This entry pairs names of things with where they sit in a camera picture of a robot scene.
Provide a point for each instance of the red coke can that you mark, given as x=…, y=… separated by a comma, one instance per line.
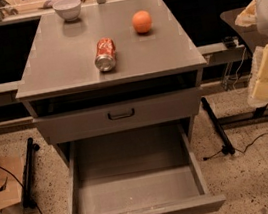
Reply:
x=105, y=58

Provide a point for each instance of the grey drawer cabinet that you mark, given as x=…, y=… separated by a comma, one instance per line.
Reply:
x=121, y=66

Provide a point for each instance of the open grey bottom drawer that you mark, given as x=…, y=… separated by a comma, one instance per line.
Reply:
x=148, y=170

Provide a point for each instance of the closed grey upper drawer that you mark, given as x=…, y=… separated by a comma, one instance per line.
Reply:
x=116, y=117

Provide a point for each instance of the black table leg bar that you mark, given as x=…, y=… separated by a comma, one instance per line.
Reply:
x=227, y=145

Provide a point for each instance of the orange fruit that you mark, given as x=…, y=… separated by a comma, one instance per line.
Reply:
x=141, y=21

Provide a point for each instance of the white ceramic bowl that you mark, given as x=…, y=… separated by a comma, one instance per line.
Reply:
x=68, y=10

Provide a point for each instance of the black floor rail left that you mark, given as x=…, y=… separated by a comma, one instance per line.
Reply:
x=31, y=149

